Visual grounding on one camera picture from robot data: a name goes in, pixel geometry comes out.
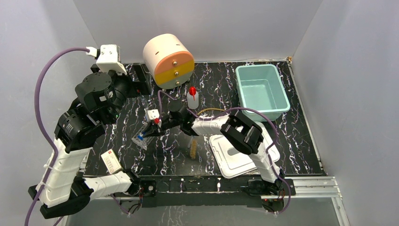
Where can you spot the white green small box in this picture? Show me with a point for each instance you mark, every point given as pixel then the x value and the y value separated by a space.
pixel 111 162

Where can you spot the teal plastic bin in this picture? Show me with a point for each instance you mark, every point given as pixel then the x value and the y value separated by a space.
pixel 260 88

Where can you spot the round cabinet with coloured drawers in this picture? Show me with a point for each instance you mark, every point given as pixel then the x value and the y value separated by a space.
pixel 168 61

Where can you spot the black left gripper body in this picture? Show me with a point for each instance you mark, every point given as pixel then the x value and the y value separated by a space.
pixel 137 79

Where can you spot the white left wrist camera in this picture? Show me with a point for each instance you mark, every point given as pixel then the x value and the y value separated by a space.
pixel 107 58

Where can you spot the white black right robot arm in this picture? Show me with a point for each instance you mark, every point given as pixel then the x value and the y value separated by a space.
pixel 245 135

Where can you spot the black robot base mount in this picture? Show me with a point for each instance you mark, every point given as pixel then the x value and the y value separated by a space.
pixel 214 190

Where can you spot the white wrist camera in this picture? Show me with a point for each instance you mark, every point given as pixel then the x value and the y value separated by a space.
pixel 153 117
pixel 107 58

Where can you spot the white bin lid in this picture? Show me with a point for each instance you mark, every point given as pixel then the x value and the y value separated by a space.
pixel 233 163

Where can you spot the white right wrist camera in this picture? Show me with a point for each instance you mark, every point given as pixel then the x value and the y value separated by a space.
pixel 153 117

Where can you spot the clear test tube rack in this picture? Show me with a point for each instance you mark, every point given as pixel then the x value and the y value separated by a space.
pixel 142 143

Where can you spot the brown test tube brush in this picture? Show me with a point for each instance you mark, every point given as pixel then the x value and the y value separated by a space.
pixel 193 149

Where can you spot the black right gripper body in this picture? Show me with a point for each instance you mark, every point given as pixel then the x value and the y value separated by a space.
pixel 168 122

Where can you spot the white squeeze bottle red cap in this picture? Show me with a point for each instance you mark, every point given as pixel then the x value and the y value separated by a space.
pixel 193 98

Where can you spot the test tube with blue cap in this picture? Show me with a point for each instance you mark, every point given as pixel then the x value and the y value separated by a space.
pixel 140 136

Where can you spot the graduated cylinder blue base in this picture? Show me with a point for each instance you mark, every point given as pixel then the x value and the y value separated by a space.
pixel 145 103

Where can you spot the yellow rubber tube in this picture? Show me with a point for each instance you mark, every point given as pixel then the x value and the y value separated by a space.
pixel 210 109

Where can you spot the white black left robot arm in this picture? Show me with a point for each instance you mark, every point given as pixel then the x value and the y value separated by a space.
pixel 100 99

